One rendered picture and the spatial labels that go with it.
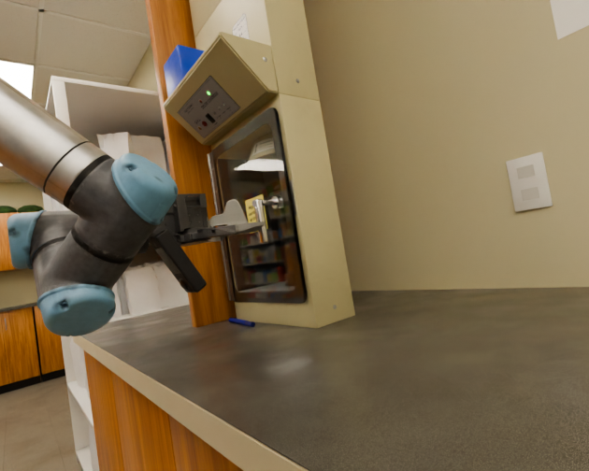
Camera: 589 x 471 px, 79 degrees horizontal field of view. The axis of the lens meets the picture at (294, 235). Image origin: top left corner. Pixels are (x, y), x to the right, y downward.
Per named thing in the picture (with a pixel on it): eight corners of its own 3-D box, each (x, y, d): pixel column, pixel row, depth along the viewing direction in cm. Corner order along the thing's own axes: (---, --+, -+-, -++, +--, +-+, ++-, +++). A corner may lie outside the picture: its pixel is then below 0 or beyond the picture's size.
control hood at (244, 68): (209, 146, 97) (205, 109, 97) (280, 92, 71) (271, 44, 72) (167, 143, 90) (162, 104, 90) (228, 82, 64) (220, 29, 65)
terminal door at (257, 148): (234, 301, 94) (211, 151, 96) (308, 303, 70) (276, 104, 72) (231, 302, 93) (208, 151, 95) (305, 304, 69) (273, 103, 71)
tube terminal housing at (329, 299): (308, 300, 110) (268, 58, 114) (395, 301, 85) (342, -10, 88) (236, 320, 95) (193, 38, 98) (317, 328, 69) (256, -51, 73)
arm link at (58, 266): (79, 267, 37) (62, 206, 43) (27, 342, 39) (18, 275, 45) (148, 279, 43) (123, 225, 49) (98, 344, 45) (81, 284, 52)
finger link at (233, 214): (259, 193, 60) (204, 202, 60) (265, 229, 60) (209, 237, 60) (260, 196, 63) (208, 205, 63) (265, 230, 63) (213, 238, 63)
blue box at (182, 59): (206, 106, 95) (200, 73, 95) (222, 89, 87) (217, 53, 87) (167, 101, 89) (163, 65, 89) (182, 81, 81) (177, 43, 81)
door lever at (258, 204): (285, 240, 73) (278, 242, 75) (278, 194, 73) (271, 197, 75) (264, 244, 69) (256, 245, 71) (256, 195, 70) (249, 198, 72)
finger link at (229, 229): (234, 223, 58) (179, 232, 58) (235, 233, 58) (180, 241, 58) (237, 225, 63) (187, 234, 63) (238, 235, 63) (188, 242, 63)
